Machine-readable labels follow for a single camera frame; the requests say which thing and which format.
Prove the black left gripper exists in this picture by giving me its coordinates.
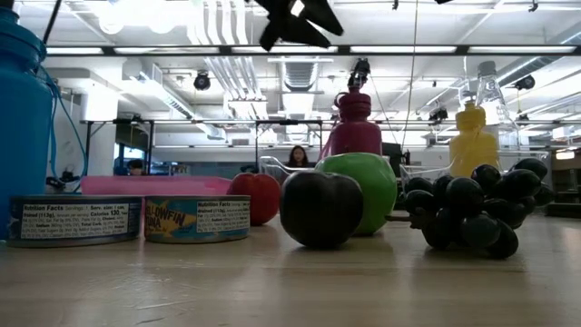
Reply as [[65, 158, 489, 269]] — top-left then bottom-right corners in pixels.
[[253, 0, 345, 52]]

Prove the purple squeeze bottle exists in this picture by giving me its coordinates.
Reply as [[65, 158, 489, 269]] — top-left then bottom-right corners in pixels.
[[317, 85, 385, 158]]

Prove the red toy tomato green top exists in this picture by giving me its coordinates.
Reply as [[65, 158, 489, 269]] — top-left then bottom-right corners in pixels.
[[226, 172, 282, 227]]

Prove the green toy apple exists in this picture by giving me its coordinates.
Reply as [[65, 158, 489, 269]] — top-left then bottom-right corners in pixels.
[[314, 152, 399, 237]]

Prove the clear plastic bottle white cap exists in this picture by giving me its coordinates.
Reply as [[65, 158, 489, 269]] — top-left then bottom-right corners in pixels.
[[475, 60, 521, 149]]

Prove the yellow squeeze bottle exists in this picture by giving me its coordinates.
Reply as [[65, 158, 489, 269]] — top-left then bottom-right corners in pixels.
[[448, 100, 500, 179]]

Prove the black ceiling spotlight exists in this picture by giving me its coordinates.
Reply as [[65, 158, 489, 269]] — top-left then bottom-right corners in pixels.
[[192, 71, 212, 92], [514, 74, 537, 91]]

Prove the person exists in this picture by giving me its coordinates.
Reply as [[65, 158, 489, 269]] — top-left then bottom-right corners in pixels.
[[125, 158, 145, 177], [284, 144, 312, 169]]

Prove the clear plastic bin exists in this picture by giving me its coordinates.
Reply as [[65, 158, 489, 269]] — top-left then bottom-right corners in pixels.
[[399, 148, 546, 192], [257, 154, 330, 185]]

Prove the dark purple toy plum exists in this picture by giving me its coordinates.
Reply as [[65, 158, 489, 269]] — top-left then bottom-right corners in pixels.
[[279, 170, 365, 250]]

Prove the pink plastic bin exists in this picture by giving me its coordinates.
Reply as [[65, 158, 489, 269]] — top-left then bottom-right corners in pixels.
[[80, 174, 233, 197]]

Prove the tuna can blue label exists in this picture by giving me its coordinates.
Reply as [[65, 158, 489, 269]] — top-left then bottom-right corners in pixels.
[[143, 194, 252, 245], [7, 194, 144, 249]]

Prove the dark toy grape bunch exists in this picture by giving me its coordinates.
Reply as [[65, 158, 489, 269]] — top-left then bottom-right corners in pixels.
[[384, 156, 556, 261]]

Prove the blue squeeze bottle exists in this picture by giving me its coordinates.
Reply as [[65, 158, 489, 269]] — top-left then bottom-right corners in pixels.
[[0, 7, 88, 241]]

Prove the black overhead camera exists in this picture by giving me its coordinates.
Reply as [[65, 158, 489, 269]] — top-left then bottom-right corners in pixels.
[[347, 57, 371, 91]]

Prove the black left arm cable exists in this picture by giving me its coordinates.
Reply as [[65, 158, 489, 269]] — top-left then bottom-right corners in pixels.
[[42, 0, 64, 45]]

